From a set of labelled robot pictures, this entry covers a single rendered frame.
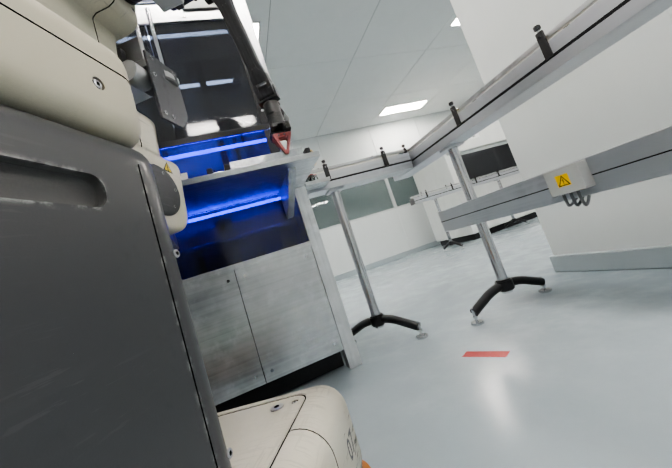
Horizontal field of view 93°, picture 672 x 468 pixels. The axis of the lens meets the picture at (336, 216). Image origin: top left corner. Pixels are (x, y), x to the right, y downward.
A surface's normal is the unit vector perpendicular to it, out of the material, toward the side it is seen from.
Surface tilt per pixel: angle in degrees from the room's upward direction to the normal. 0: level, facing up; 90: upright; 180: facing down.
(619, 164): 90
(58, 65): 90
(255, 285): 90
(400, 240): 90
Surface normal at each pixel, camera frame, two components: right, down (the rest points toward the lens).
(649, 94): -0.91, 0.26
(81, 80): 0.94, -0.32
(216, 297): 0.26, -0.20
